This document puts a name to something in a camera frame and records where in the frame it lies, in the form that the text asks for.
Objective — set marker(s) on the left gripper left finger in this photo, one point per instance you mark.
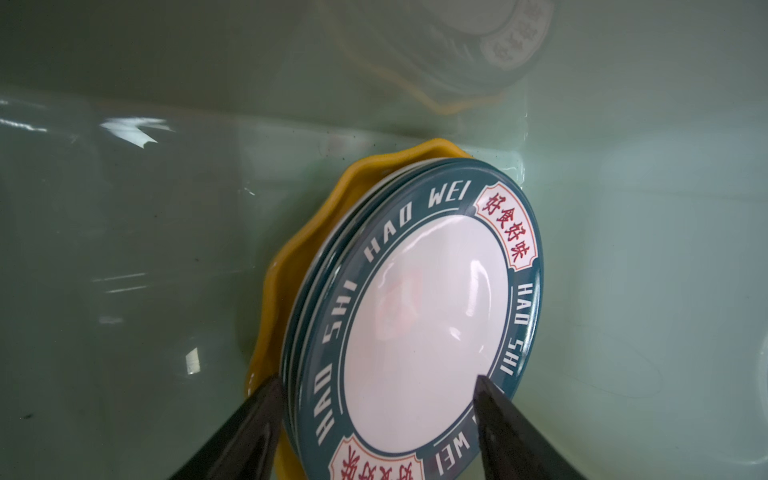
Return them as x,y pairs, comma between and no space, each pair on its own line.
244,447

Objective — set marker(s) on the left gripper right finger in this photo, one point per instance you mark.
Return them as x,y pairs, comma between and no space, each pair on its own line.
510,446

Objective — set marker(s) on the yellow polka dot plate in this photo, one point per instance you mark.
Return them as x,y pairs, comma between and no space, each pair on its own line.
287,269

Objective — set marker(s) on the green rim plate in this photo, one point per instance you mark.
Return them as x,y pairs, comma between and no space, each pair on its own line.
437,280

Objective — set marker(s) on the mint green plastic bin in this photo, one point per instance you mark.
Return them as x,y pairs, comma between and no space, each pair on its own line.
156,155

